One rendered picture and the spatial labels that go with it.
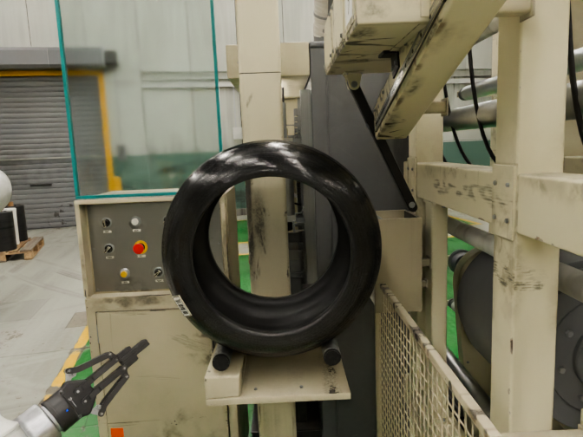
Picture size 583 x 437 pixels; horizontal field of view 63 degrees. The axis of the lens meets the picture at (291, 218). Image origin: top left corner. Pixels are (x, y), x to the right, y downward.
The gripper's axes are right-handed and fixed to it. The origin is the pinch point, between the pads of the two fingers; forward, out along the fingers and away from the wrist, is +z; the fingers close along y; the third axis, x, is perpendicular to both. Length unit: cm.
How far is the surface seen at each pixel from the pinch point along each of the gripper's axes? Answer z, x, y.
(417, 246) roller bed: 80, 19, 27
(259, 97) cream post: 73, 3, -37
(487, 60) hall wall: 1133, -399, 66
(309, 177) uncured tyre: 46, 30, -11
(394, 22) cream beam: 51, 66, -29
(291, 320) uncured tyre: 42.7, -5.2, 23.6
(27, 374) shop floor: 9, -264, 15
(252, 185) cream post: 60, -9, -16
